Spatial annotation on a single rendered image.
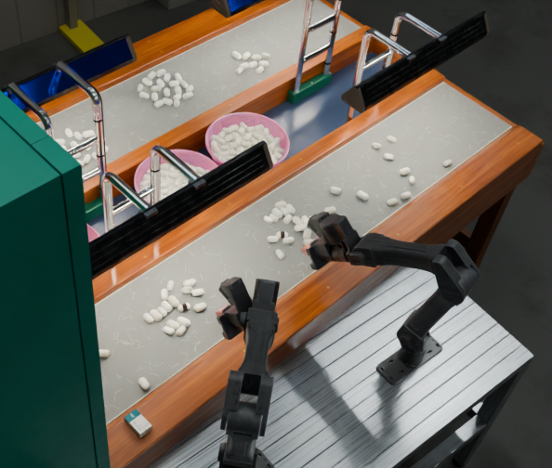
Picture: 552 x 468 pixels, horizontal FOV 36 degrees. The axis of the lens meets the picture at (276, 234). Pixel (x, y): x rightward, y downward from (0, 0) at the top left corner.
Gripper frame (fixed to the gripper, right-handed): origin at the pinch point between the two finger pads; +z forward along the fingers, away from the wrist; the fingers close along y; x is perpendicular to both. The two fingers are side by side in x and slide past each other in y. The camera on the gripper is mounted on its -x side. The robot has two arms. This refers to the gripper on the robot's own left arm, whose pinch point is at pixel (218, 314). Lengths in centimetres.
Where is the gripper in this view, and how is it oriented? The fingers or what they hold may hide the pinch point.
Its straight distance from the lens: 210.6
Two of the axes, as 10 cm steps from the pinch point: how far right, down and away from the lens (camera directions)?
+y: -7.1, 4.8, -5.2
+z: -6.0, -0.2, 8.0
